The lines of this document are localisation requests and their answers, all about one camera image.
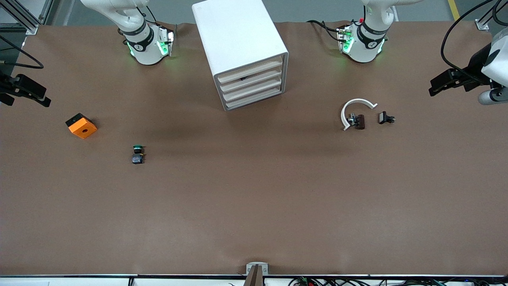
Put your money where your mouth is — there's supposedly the green push button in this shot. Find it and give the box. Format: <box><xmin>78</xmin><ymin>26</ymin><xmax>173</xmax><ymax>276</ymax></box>
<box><xmin>131</xmin><ymin>145</ymin><xmax>146</xmax><ymax>165</ymax></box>

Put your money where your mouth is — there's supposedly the white curved plastic part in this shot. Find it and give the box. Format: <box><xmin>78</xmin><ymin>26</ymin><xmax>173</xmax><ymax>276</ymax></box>
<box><xmin>341</xmin><ymin>98</ymin><xmax>378</xmax><ymax>131</ymax></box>

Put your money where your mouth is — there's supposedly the brown table cover sheet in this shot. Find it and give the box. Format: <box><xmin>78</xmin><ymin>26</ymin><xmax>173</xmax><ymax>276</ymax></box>
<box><xmin>0</xmin><ymin>21</ymin><xmax>508</xmax><ymax>276</ymax></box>

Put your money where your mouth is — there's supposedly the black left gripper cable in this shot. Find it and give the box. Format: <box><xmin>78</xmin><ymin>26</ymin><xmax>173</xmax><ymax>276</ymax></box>
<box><xmin>440</xmin><ymin>0</ymin><xmax>508</xmax><ymax>73</ymax></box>

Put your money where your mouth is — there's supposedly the aluminium frame profile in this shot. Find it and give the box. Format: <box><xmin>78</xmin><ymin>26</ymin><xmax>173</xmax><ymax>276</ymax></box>
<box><xmin>0</xmin><ymin>0</ymin><xmax>54</xmax><ymax>35</ymax></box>
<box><xmin>475</xmin><ymin>0</ymin><xmax>508</xmax><ymax>31</ymax></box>

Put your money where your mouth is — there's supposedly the orange and black switch box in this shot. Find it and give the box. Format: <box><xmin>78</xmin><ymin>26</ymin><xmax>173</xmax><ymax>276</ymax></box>
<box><xmin>65</xmin><ymin>113</ymin><xmax>98</xmax><ymax>139</ymax></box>

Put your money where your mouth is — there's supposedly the black arm base cable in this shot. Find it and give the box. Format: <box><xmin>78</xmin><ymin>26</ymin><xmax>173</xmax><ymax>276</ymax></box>
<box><xmin>306</xmin><ymin>19</ymin><xmax>344</xmax><ymax>42</ymax></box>

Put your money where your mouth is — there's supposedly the white table edge rail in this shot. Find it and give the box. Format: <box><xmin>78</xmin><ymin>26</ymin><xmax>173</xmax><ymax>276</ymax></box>
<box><xmin>0</xmin><ymin>274</ymin><xmax>508</xmax><ymax>286</ymax></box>

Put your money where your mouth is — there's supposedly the tangled cable bundle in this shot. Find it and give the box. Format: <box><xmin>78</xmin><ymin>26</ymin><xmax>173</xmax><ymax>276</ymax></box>
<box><xmin>288</xmin><ymin>277</ymin><xmax>508</xmax><ymax>286</ymax></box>

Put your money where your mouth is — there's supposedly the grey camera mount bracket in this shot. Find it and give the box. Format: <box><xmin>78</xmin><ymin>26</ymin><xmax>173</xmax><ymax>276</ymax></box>
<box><xmin>243</xmin><ymin>262</ymin><xmax>269</xmax><ymax>286</ymax></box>

